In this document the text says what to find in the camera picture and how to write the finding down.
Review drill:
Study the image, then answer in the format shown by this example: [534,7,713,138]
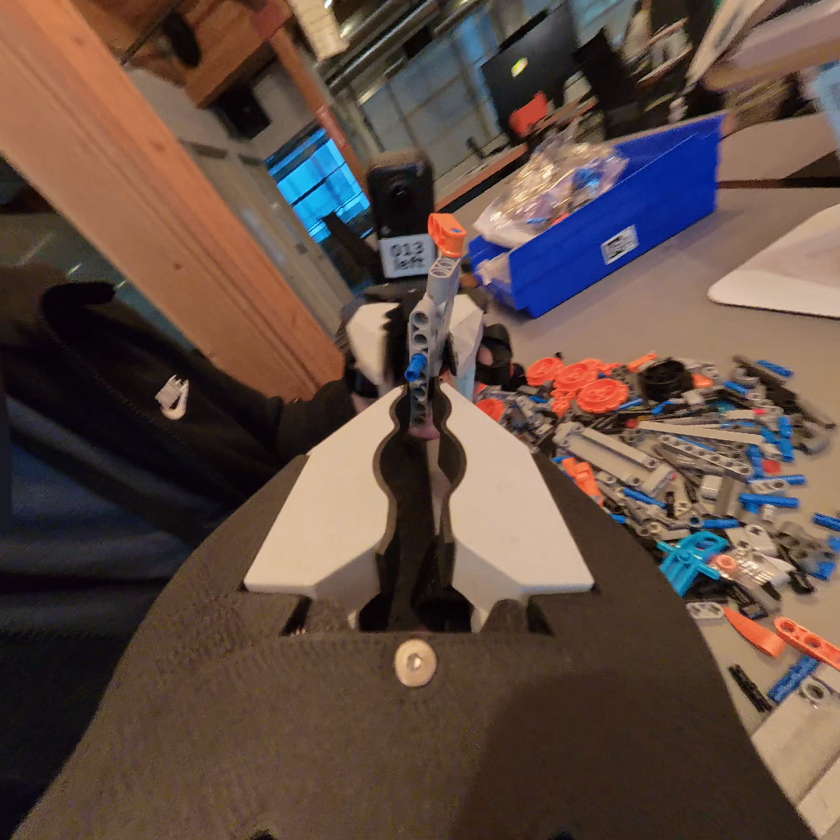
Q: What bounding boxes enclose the blue storage bin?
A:
[467,112,729,319]

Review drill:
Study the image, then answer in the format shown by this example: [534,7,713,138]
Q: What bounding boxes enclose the light blue separator tool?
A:
[656,530,729,595]

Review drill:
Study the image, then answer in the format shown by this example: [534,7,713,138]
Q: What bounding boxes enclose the black wall speaker box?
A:
[217,92,271,139]

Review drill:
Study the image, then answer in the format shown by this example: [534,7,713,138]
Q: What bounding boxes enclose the orange connector piece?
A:
[427,212,468,261]

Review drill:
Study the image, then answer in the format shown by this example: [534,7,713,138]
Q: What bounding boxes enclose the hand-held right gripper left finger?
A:
[243,386,411,632]

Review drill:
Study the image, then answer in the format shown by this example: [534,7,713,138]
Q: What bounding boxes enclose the person's left forearm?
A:
[259,377,362,473]

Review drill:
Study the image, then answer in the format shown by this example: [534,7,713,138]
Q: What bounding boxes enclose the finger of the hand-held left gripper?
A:
[344,302,399,399]
[451,295,490,403]

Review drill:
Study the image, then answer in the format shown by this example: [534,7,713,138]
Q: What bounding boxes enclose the grey perforated thin beam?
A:
[407,256,455,431]

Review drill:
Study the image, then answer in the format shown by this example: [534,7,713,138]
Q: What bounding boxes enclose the long blue pin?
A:
[768,655,823,704]

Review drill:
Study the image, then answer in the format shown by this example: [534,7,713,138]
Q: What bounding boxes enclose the black pin connector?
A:
[728,664,777,714]

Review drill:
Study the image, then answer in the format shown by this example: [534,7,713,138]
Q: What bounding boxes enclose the orange short beam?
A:
[773,617,840,672]

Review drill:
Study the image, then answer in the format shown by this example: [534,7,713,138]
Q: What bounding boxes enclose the wooden pillar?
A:
[0,0,349,401]

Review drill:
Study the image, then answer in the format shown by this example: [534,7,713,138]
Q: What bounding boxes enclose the orange fin piece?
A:
[724,607,788,659]

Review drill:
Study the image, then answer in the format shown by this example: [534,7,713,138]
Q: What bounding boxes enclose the black round speaker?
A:
[161,13,201,67]

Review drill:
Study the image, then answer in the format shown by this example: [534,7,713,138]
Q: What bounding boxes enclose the clear plastic bag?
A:
[472,134,631,250]

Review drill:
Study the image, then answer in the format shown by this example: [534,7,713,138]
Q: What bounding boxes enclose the instruction booklet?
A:
[682,0,788,86]

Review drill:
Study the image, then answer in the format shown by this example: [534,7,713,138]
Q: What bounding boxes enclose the white book stand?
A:
[696,13,840,324]

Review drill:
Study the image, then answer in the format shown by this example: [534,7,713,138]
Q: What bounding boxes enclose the black spoked wheel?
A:
[638,359,695,403]

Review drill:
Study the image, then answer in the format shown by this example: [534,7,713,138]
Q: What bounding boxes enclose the hanging light panel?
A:
[289,0,349,60]

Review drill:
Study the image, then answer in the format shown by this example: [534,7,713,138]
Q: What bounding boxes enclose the black monitor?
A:
[482,10,581,139]

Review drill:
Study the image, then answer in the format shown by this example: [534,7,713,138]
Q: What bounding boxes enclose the blue shirt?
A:
[0,397,217,631]

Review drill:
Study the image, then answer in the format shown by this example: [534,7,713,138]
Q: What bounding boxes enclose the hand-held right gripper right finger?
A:
[420,384,595,630]

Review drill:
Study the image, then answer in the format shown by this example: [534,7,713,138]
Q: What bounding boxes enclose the pile of building pieces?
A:
[476,351,840,621]

